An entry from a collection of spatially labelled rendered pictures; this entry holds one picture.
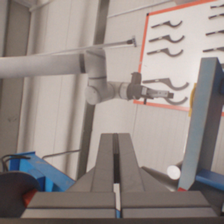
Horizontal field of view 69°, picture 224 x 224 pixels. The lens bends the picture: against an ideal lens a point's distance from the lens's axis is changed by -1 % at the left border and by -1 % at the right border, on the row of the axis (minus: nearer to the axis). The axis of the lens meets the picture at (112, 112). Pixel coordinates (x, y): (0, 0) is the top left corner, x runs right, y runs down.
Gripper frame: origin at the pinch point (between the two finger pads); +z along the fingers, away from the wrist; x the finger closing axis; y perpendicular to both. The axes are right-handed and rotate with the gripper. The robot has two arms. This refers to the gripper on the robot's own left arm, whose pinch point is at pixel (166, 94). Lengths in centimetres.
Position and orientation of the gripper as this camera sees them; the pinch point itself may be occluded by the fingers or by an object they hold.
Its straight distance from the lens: 71.8
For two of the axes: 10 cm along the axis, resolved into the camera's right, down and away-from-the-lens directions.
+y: -1.5, 9.9, 0.6
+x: -6.3, -0.5, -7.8
